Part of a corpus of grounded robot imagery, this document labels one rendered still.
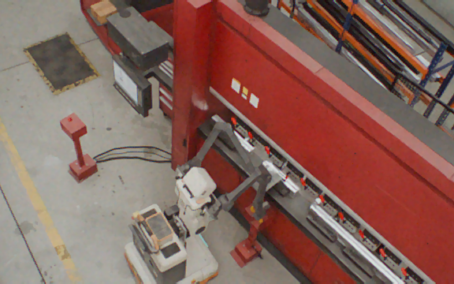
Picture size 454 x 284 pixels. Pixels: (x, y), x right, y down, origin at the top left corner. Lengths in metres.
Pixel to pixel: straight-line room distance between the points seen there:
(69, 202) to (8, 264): 0.81
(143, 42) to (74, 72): 2.63
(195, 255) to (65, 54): 3.17
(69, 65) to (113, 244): 2.44
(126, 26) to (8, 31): 3.29
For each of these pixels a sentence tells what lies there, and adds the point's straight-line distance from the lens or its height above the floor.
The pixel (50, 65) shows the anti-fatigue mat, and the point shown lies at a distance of 6.82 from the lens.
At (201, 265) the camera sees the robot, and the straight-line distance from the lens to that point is 4.92.
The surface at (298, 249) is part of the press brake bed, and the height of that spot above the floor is 0.49.
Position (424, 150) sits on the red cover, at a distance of 3.42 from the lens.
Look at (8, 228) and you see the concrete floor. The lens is 5.61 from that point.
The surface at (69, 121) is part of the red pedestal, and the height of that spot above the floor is 0.81.
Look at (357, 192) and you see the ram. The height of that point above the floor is 1.58.
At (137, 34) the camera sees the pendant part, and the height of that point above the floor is 1.95.
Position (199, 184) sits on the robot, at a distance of 4.04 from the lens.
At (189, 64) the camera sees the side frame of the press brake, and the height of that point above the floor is 1.71.
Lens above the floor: 4.77
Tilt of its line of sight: 53 degrees down
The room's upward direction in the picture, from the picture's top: 9 degrees clockwise
